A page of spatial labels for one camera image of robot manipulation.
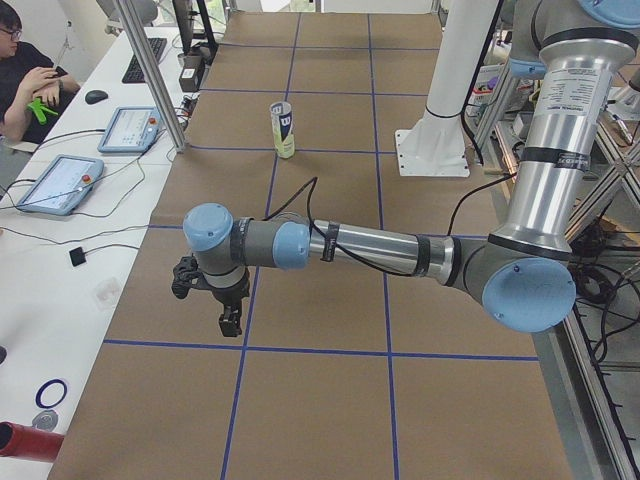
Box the black keyboard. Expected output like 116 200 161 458
121 36 168 85

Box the teach pendant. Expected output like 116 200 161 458
16 155 104 216
97 106 162 155

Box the black monitor stand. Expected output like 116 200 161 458
171 0 218 62

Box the seated person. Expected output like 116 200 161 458
1 1 80 144

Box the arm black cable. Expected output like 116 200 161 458
262 175 519 277

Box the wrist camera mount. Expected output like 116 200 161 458
171 255 209 300

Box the small black square device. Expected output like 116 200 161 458
69 247 86 267

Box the black box on table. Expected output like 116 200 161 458
179 55 205 93

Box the blue tape roll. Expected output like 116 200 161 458
34 378 68 410

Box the teach pendant near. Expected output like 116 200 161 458
16 155 104 216

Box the grey tape roll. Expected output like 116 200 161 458
32 409 59 432

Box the teach pendant far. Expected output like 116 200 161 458
97 106 162 155

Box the aluminium frame post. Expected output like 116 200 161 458
114 0 186 153

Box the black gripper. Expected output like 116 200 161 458
212 272 250 336

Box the black computer mouse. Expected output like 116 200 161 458
84 89 109 105

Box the red cylinder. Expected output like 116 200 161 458
1 422 65 463

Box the Wilson tennis ball can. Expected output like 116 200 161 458
269 101 294 139

